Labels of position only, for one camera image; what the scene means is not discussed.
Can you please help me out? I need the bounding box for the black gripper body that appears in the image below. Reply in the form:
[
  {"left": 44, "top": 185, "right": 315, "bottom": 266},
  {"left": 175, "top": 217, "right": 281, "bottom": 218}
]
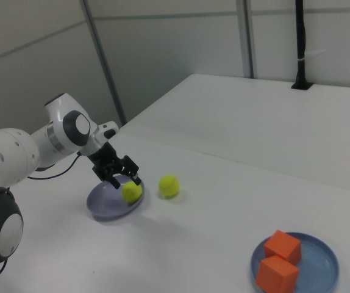
[{"left": 87, "top": 142, "right": 123, "bottom": 179}]

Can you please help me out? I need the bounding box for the yellow tennis ball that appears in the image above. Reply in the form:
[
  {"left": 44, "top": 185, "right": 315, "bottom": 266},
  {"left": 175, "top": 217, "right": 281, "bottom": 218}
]
[
  {"left": 121, "top": 181, "right": 143, "bottom": 204},
  {"left": 158, "top": 174, "right": 180, "bottom": 199}
]

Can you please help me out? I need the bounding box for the orange foam cube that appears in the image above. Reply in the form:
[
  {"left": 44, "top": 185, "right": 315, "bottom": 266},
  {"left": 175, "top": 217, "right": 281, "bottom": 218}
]
[
  {"left": 255, "top": 255, "right": 301, "bottom": 293},
  {"left": 263, "top": 230, "right": 302, "bottom": 264}
]

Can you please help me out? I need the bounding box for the purple plate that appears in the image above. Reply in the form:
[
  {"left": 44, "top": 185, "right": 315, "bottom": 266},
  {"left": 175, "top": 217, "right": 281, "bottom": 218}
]
[{"left": 86, "top": 175, "right": 146, "bottom": 223}]

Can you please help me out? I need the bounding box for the blue plate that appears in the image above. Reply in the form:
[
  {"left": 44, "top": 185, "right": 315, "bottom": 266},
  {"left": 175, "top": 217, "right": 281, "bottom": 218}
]
[{"left": 250, "top": 231, "right": 340, "bottom": 293}]

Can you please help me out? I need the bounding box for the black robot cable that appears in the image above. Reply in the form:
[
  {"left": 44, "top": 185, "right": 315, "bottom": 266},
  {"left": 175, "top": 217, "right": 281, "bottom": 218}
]
[{"left": 0, "top": 151, "right": 81, "bottom": 284}]

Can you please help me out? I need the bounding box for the white cable tie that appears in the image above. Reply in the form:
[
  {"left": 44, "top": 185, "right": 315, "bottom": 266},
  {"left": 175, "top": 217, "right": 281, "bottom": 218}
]
[{"left": 296, "top": 49, "right": 328, "bottom": 62}]

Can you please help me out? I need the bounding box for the black camera pole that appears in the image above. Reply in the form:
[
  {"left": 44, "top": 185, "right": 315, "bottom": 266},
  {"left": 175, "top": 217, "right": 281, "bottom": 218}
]
[{"left": 290, "top": 0, "right": 313, "bottom": 91}]

